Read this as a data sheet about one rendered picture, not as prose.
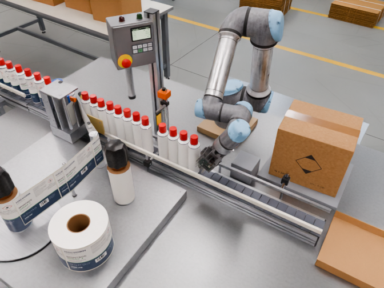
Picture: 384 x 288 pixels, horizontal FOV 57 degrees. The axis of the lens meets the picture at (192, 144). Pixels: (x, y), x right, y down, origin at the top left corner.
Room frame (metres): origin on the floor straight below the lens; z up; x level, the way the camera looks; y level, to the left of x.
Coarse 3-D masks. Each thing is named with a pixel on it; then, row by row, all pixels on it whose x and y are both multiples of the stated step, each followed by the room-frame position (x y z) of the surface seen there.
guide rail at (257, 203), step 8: (112, 136) 1.30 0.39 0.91; (128, 144) 1.24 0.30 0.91; (144, 152) 1.19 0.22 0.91; (160, 160) 1.14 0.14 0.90; (168, 160) 1.13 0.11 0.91; (176, 168) 1.10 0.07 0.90; (184, 168) 1.08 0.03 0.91; (200, 176) 1.04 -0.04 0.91; (216, 184) 0.99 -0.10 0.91; (232, 192) 0.95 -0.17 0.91; (248, 200) 0.91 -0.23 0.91; (256, 200) 0.90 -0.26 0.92; (264, 208) 0.88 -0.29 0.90; (272, 208) 0.87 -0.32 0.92; (280, 216) 0.84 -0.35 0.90; (288, 216) 0.83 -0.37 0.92; (304, 224) 0.79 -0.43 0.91; (320, 232) 0.76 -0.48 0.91
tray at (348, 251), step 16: (336, 224) 0.85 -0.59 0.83; (352, 224) 0.85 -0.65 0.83; (368, 224) 0.82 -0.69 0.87; (336, 240) 0.77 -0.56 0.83; (352, 240) 0.77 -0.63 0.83; (368, 240) 0.77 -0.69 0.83; (320, 256) 0.70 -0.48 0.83; (336, 256) 0.70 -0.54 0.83; (352, 256) 0.70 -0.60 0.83; (368, 256) 0.70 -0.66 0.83; (336, 272) 0.63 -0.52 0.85; (352, 272) 0.64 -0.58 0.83; (368, 272) 0.64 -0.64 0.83
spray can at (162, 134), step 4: (160, 124) 1.18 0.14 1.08; (164, 124) 1.18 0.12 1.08; (160, 128) 1.16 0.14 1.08; (164, 128) 1.16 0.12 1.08; (160, 132) 1.16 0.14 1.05; (164, 132) 1.16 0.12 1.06; (168, 132) 1.18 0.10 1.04; (160, 136) 1.15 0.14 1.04; (164, 136) 1.15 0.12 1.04; (160, 140) 1.15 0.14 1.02; (164, 140) 1.15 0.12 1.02; (160, 144) 1.16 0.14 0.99; (164, 144) 1.15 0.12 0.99; (160, 148) 1.16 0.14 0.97; (164, 148) 1.15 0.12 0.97; (160, 152) 1.16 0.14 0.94; (164, 152) 1.15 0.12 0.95; (168, 152) 1.16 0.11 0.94; (160, 156) 1.16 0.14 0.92; (164, 156) 1.15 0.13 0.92; (168, 156) 1.16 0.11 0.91
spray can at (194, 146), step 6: (192, 138) 1.09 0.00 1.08; (192, 144) 1.09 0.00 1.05; (198, 144) 1.10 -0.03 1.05; (192, 150) 1.08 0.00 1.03; (198, 150) 1.08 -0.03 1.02; (192, 156) 1.08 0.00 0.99; (198, 156) 1.08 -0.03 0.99; (192, 162) 1.08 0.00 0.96; (192, 168) 1.08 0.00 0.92; (198, 168) 1.09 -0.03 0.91
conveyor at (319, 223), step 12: (144, 156) 1.20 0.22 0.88; (168, 168) 1.12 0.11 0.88; (216, 180) 1.04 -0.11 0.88; (228, 180) 1.04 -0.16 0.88; (240, 192) 0.98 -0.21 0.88; (252, 192) 0.98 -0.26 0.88; (252, 204) 0.91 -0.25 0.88; (276, 204) 0.91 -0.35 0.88; (276, 216) 0.85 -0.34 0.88; (300, 216) 0.85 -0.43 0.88; (312, 216) 0.85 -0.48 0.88; (300, 228) 0.80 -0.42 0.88
